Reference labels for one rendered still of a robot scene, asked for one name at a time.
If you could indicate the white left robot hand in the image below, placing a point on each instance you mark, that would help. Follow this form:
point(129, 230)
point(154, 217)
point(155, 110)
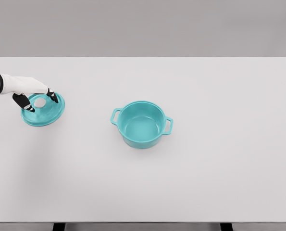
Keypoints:
point(29, 84)

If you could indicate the teal pot lid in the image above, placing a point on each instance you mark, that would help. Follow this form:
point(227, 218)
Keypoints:
point(45, 115)

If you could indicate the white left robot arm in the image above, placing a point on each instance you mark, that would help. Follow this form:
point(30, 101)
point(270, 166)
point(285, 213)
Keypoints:
point(2, 83)

